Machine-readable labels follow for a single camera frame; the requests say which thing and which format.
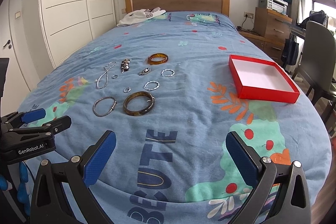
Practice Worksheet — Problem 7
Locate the silver chain necklace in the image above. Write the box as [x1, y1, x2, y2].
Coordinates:
[95, 61, 117, 90]

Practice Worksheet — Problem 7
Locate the thin silver bangle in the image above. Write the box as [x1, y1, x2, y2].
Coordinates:
[92, 96, 117, 117]

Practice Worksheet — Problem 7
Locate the dark tortoiseshell bangle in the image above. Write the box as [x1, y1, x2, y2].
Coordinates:
[123, 92, 155, 116]

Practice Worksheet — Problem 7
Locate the twisted silver ring bracelet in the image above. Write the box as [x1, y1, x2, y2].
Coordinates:
[142, 80, 161, 92]

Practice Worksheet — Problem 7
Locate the blue gloved left hand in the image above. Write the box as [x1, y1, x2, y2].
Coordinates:
[1, 161, 30, 218]

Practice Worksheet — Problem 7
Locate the white door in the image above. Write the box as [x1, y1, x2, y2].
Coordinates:
[0, 0, 31, 115]

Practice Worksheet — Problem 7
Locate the dark beaded brooch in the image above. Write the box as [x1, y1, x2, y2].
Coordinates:
[120, 59, 131, 73]

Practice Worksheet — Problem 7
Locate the small silver pendant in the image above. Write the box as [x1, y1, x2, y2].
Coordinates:
[139, 68, 151, 76]

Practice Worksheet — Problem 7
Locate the red shallow box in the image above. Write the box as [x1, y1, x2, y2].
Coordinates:
[228, 55, 300, 104]

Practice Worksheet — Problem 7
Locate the blue patterned bedspread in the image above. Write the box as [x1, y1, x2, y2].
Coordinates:
[19, 12, 332, 223]

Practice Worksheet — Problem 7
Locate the grey green chair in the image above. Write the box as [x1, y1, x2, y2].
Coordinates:
[292, 21, 335, 122]

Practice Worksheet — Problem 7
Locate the amber orange bangle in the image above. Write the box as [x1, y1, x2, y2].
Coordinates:
[147, 53, 169, 65]

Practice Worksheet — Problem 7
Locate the dark blue hanging bag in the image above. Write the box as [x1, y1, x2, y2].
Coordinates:
[281, 35, 299, 68]

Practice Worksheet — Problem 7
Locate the white cloth on bed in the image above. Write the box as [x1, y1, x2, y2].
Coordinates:
[117, 7, 166, 27]

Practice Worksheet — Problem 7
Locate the wooden drawer dresser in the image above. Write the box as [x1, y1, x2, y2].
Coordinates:
[239, 7, 292, 65]

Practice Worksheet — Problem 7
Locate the black backpack on desk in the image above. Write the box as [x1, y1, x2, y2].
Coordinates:
[298, 10, 328, 29]

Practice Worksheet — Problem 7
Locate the white printer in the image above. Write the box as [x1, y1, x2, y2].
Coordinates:
[258, 0, 288, 15]

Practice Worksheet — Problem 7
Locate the small silver hoop bracelet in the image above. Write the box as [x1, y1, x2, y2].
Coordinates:
[160, 68, 176, 78]

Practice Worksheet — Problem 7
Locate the wall power socket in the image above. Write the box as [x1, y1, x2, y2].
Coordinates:
[244, 12, 254, 19]

